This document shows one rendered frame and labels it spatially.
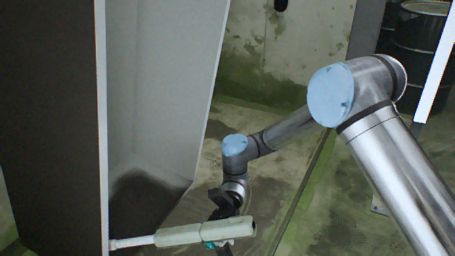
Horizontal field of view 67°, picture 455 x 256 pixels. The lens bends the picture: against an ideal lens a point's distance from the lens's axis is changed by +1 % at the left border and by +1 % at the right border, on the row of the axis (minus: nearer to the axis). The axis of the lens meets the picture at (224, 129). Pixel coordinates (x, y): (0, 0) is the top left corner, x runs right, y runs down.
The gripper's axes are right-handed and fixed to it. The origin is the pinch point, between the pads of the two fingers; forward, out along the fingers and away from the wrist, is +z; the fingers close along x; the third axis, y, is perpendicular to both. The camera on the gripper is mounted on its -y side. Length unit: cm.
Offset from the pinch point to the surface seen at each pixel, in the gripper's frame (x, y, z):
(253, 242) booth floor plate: 15, 60, -60
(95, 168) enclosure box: 13.1, -36.4, 11.7
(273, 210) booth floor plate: 6, 62, -86
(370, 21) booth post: -77, -2, -189
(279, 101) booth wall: 3, 47, -209
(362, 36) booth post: -70, 7, -190
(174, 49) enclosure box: 10, -47, -50
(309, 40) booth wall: -34, 1, -201
